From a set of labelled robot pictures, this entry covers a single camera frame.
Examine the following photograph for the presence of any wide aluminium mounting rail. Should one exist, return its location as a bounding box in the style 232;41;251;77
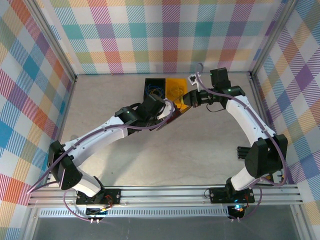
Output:
27;183;305;208

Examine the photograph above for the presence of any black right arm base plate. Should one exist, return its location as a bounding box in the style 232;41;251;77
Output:
208;186;256;204

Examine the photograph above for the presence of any thin yellow cable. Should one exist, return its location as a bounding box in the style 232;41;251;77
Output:
147;84;164;97

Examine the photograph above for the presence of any yellow plastic bin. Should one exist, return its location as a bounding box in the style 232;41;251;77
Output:
165;78;189;112

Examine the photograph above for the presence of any aluminium side floor rail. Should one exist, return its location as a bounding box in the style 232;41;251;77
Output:
248;72;287;187
44;76;78;188

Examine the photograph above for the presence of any slotted grey cable duct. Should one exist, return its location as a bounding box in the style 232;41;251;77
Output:
39;208;237;219

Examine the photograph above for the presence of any aluminium frame post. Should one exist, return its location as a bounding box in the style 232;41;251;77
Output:
26;0;78;85
249;0;300;80

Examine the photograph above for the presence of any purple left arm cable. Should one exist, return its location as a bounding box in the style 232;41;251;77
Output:
26;98;176;223

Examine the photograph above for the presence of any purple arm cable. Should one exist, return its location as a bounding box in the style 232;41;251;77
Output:
26;98;176;223
194;63;289;222

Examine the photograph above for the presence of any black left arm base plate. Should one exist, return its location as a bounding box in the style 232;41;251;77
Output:
75;188;122;205

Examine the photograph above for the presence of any aluminium lower frame bar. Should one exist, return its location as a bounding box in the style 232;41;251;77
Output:
22;207;41;240
291;205;311;240

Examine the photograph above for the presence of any black plastic bin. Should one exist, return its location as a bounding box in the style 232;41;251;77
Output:
144;77;167;102

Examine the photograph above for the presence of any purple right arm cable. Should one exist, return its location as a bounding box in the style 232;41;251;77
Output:
194;63;289;222

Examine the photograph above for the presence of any black extrusion stack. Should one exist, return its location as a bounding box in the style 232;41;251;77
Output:
236;146;251;160

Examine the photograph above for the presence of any black cable spool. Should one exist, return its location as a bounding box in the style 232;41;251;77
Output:
154;98;193;133

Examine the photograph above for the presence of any blue cable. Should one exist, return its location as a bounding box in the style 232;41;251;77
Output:
146;83;163;97

